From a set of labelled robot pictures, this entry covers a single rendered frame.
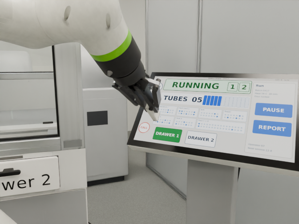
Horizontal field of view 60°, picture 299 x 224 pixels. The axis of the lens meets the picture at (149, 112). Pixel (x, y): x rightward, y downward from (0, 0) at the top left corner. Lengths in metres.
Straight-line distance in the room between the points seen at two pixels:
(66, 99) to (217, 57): 1.30
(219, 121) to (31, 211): 0.68
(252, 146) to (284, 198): 0.92
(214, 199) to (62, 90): 0.63
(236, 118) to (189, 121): 0.15
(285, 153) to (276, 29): 0.95
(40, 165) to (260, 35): 1.34
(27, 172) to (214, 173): 0.61
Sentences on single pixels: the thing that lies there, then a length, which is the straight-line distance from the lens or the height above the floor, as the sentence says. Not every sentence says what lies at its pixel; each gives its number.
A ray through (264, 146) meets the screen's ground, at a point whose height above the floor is 1.01.
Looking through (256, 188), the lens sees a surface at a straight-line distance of 1.80.
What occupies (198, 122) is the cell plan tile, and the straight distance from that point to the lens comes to 0.84.
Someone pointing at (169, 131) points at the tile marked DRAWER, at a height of 1.01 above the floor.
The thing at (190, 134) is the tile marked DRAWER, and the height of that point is 1.01.
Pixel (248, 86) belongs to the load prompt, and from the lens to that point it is 0.89.
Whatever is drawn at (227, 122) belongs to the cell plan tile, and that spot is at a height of 1.05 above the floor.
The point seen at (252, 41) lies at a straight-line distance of 1.72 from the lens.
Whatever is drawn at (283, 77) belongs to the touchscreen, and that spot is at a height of 1.19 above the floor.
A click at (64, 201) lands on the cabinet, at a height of 0.76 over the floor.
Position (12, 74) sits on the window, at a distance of 0.90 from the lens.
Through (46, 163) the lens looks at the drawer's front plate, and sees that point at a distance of 0.92.
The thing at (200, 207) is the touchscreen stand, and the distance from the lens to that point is 0.99.
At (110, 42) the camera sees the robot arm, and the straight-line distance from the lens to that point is 0.48.
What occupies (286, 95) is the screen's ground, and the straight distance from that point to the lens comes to 0.87.
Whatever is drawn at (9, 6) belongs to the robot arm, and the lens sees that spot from 0.48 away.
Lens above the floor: 1.23
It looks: 10 degrees down
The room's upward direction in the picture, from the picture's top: straight up
